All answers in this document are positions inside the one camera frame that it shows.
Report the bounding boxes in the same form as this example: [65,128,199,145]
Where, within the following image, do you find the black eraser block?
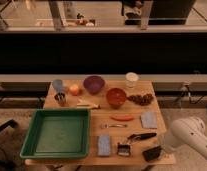
[142,146,162,162]

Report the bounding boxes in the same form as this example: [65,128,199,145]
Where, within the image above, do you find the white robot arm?
[158,117,207,160]

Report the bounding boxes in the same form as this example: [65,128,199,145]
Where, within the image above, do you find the purple bowl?
[83,75,105,94]

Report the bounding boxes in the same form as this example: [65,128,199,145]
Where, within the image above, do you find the red bowl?
[106,88,127,109]

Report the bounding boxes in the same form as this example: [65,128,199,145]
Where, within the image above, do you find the white cup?
[125,72,139,88]

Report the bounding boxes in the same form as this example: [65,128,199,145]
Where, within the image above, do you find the apple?
[68,84,80,96]

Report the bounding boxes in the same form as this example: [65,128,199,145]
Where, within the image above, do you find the orange carrot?
[110,115,134,121]

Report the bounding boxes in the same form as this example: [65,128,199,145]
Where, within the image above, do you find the metal fork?
[100,124,128,129]

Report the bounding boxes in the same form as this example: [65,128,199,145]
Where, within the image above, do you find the bunch of dark grapes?
[127,93,154,106]

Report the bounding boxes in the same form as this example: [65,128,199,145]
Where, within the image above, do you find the metal cup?
[54,93,66,106]

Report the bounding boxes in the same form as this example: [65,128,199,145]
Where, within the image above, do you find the blue cup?
[52,79,64,93]

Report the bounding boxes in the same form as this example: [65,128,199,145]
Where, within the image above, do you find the wooden table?
[25,80,166,166]

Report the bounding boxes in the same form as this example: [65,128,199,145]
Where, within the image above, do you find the blue sponge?
[98,134,111,157]

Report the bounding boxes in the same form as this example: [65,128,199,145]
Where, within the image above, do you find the grey-blue cloth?
[140,111,157,129]

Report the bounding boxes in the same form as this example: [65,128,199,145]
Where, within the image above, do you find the green plastic tray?
[20,109,90,159]

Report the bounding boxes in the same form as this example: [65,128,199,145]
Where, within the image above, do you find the black handled peeler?
[127,133,157,141]

